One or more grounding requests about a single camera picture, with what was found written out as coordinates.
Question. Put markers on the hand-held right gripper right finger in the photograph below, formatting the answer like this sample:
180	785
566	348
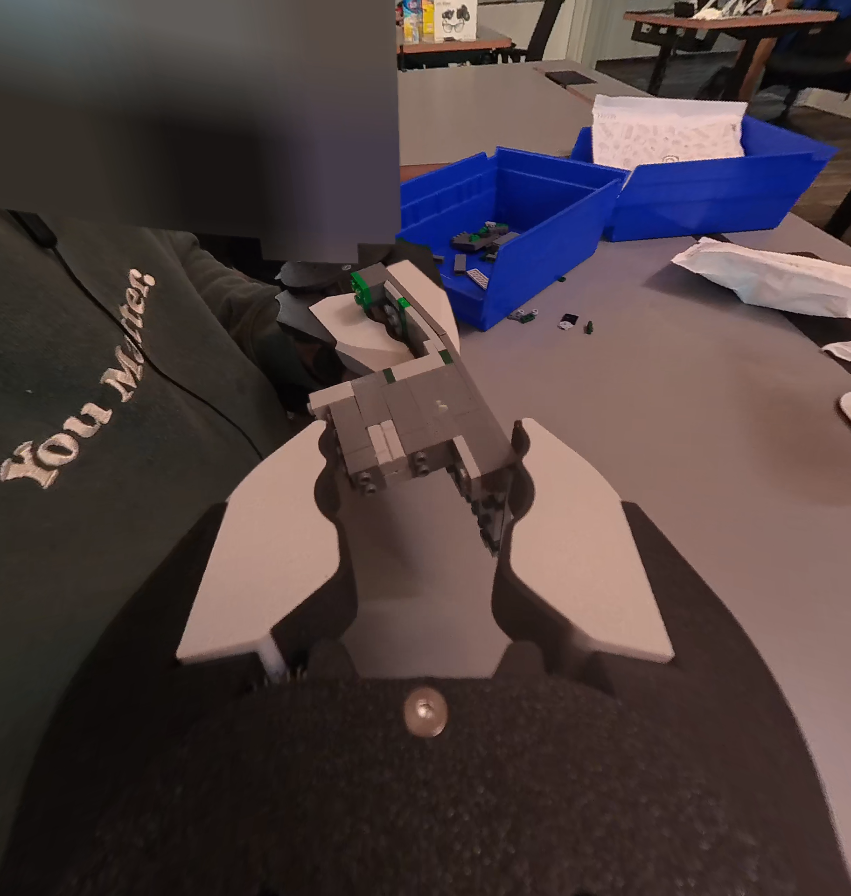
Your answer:
579	553

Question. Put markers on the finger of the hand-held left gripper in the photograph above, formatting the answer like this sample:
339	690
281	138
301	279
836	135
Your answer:
352	336
425	304

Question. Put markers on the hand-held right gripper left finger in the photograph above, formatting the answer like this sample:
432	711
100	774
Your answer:
271	553

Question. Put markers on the grey brick model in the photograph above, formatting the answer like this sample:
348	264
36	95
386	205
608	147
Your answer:
411	413

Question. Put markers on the loose dark bricks pile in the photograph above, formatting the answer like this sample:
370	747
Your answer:
467	241

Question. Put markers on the small grey green brick piece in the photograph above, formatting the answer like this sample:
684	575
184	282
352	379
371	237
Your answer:
522	315

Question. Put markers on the blue plastic bin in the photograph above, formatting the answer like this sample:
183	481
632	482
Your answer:
712	196
537	280

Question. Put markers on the person's green sweatshirt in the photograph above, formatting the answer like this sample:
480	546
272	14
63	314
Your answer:
61	560

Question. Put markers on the white product box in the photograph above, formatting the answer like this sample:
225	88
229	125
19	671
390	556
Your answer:
457	17

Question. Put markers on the numbered white paper bag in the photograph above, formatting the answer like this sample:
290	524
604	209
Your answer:
768	280

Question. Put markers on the brown wooden table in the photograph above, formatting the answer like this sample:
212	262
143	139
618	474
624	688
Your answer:
719	17

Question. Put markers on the black mesh office chair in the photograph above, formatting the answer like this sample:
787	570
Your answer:
817	56

